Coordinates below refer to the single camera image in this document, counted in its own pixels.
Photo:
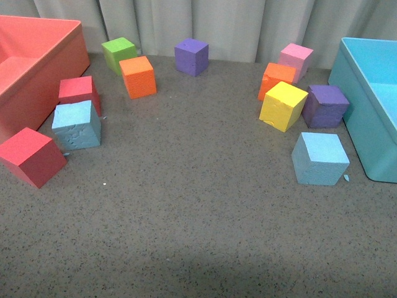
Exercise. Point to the light blue plastic bin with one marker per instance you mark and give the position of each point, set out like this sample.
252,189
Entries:
365,72

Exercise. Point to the orange foam cube right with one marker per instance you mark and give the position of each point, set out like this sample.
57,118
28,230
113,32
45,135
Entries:
273,74

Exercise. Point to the red foam cube rear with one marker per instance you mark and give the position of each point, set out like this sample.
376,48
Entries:
79,89

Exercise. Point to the orange foam cube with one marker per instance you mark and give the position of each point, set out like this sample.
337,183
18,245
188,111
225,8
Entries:
273,74
138,77

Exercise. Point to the grey curtain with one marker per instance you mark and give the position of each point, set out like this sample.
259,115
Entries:
248,31

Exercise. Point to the purple foam cube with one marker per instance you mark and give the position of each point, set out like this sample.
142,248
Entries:
191,56
325,106

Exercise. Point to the purple foam cube right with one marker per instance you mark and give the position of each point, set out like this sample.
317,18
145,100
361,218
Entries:
325,106

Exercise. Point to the pink foam cube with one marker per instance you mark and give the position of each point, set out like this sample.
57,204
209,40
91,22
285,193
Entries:
298,57

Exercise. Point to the green foam cube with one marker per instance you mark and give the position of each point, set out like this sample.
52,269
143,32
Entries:
117,50

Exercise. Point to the red plastic bin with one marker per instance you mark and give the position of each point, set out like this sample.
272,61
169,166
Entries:
36,54

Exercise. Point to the purple foam cube rear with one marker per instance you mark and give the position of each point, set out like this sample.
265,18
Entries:
191,56

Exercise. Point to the red foam cube front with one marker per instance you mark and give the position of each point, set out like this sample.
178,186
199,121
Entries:
33,157

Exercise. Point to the red foam cube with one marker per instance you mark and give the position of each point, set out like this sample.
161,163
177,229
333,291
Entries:
79,89
33,157

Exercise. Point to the blue foam cube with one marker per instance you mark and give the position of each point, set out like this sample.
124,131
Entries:
77,126
319,159

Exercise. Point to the yellow foam cube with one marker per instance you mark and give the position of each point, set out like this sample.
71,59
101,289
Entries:
282,106

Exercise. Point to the orange foam cube left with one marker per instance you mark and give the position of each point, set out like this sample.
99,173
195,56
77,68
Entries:
138,77

